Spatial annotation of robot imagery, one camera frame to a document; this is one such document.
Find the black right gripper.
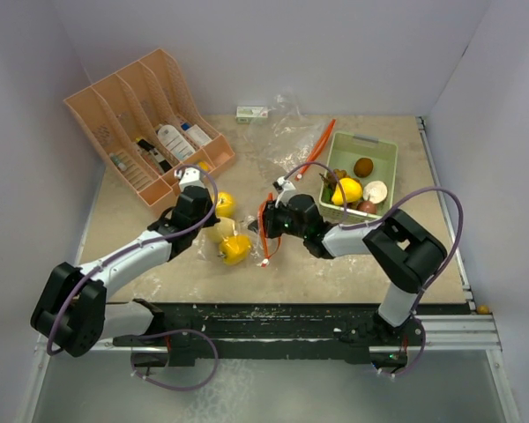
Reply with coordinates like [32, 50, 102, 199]
[249, 199, 309, 239]

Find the fake brown grape bunch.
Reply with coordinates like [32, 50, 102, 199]
[320, 169, 347, 204]

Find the yellow fake pear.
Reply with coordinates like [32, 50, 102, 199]
[331, 177, 363, 206]

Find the clear zip bag brown food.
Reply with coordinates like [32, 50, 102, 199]
[245, 91, 331, 182]

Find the red fake apple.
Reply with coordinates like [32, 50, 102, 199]
[356, 200, 377, 214]

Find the brown fake kiwi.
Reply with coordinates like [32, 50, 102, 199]
[354, 157, 374, 178]

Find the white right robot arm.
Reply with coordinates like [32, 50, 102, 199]
[251, 194, 448, 345]

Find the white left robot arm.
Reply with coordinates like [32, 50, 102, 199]
[30, 185, 218, 357]

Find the yellow fake pepper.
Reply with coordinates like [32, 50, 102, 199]
[218, 234, 252, 265]

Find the beige fake potato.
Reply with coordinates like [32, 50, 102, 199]
[205, 217, 237, 244]

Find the yellow fake lemon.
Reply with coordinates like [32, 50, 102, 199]
[215, 191, 237, 219]

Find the beige fake mushroom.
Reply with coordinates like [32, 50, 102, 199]
[362, 181, 388, 204]

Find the yellow item in organizer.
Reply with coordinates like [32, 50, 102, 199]
[197, 161, 210, 172]

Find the green perforated plastic basket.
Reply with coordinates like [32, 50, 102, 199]
[326, 130, 398, 223]

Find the small green white box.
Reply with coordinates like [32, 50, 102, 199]
[235, 106, 269, 124]

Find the white blue cap tube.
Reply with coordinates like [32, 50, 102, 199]
[180, 122, 212, 148]

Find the white lotion bottle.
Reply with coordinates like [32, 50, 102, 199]
[157, 124, 196, 161]

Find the black yellow tool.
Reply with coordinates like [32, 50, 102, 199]
[135, 137, 173, 174]

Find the pink plastic file organizer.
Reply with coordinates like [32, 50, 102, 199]
[64, 48, 235, 214]

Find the small clear vial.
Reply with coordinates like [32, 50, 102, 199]
[109, 153, 127, 172]

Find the small loose brown grape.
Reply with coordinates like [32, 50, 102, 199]
[476, 305, 489, 315]

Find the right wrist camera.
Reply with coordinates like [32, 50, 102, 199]
[272, 176, 298, 207]

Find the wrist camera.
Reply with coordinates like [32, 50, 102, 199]
[174, 167, 205, 191]
[272, 176, 298, 207]

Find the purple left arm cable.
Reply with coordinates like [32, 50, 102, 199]
[47, 165, 220, 356]

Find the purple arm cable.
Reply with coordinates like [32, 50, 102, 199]
[284, 161, 465, 378]
[47, 165, 220, 356]

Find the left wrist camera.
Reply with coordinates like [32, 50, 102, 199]
[174, 167, 205, 191]

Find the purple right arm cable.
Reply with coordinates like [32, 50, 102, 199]
[284, 161, 465, 378]

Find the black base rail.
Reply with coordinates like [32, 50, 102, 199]
[114, 302, 425, 367]

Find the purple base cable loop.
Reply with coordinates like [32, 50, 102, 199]
[130, 328, 220, 391]

